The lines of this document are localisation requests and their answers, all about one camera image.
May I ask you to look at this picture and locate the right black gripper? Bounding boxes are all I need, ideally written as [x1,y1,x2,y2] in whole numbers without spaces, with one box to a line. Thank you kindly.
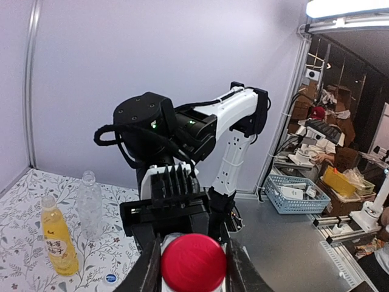
[120,194,210,252]

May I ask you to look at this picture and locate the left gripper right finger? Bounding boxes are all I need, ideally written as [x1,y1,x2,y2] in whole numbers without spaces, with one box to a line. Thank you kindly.
[225,238,273,292]

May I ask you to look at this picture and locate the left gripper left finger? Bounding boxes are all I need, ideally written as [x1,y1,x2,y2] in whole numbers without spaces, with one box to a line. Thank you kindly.
[114,235,161,292]

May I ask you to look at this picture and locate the blue white bottle cap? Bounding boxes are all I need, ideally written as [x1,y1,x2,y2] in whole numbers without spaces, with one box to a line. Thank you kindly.
[104,273,118,285]

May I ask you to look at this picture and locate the red cap water bottle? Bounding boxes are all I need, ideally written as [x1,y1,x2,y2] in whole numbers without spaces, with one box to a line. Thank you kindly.
[159,232,229,292]

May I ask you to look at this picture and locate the red bottle cap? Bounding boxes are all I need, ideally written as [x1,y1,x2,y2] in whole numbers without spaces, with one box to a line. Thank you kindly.
[160,234,228,290]

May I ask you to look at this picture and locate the yellow juice bottle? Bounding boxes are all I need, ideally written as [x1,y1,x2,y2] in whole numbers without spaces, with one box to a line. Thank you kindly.
[41,195,78,276]

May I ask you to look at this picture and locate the clear plastic bottle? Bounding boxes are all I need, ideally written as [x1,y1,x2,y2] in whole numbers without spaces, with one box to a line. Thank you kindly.
[76,170,103,242]

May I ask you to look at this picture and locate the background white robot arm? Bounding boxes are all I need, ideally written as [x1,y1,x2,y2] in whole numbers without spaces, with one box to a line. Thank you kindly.
[350,168,388,233]

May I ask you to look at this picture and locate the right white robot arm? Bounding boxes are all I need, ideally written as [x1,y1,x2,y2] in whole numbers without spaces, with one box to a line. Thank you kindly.
[102,82,271,250]

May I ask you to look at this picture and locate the floral patterned table mat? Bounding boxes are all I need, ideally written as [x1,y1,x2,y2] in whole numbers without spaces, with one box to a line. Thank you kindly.
[1,170,140,291]

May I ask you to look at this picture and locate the blue plastic basket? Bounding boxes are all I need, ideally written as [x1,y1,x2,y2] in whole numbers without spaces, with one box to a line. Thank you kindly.
[263,174,331,215]

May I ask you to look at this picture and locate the yellow plastic box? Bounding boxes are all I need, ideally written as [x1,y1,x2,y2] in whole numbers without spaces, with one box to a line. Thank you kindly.
[323,165,356,198]

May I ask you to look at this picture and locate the person with red cap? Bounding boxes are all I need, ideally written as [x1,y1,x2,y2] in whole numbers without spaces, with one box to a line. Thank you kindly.
[305,106,356,167]

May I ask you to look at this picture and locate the cardboard box stack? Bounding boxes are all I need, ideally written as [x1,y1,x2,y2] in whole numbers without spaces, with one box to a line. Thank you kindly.
[287,82,355,139]

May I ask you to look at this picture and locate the ceiling light panel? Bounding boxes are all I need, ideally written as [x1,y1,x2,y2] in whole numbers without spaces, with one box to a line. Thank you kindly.
[306,0,388,18]

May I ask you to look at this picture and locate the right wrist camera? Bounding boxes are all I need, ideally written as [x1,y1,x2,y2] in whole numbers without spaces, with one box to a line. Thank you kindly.
[139,162,201,209]

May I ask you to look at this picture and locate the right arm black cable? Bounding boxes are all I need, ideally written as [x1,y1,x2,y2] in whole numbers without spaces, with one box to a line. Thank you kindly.
[93,123,195,171]

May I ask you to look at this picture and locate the front aluminium rail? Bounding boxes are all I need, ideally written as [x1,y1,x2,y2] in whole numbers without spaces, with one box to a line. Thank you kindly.
[320,240,377,291]

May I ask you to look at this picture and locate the right aluminium frame post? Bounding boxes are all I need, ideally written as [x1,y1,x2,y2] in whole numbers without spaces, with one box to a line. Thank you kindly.
[22,0,43,169]

